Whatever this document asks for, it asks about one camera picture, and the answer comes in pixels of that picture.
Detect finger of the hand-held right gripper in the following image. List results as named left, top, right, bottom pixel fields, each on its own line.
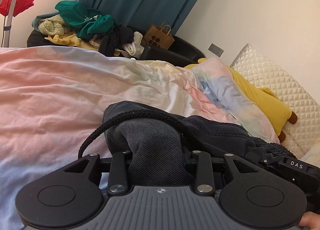
left=245, top=154, right=282, bottom=170

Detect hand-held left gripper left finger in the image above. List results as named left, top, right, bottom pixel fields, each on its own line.
left=64, top=152, right=132, bottom=195

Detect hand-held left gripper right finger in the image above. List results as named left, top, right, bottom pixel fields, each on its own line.
left=184, top=150, right=260, bottom=195

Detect black clothes pile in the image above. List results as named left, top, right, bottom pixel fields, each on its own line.
left=99, top=26, right=135, bottom=57

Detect metal clothes stand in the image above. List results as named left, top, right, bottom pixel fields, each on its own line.
left=0, top=0, right=27, bottom=48

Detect person's right hand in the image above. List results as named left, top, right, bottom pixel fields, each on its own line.
left=299, top=214, right=320, bottom=229

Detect yellow plush toy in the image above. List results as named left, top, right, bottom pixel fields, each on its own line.
left=184, top=57, right=298, bottom=143

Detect white quilted pillow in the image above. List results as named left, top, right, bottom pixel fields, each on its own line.
left=229, top=44, right=320, bottom=160

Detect pastel pillow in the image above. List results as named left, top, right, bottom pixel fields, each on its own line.
left=184, top=57, right=253, bottom=120

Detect pastel bed duvet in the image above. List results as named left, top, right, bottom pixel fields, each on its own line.
left=0, top=46, right=280, bottom=223

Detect black leather armchair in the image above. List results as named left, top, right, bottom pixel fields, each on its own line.
left=26, top=29, right=205, bottom=68

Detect white cloth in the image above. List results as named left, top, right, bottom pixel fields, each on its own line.
left=115, top=32, right=144, bottom=59

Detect brown paper bag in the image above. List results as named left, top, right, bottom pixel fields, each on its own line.
left=144, top=22, right=175, bottom=50

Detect yellow cloth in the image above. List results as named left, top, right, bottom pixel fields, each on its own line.
left=44, top=34, right=83, bottom=47

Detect green garment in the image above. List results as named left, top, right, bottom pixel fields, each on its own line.
left=55, top=0, right=119, bottom=39

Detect pale yellow knit garment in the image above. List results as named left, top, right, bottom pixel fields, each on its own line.
left=38, top=16, right=72, bottom=36

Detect wall outlet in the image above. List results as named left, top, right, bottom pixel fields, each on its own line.
left=208, top=43, right=224, bottom=57

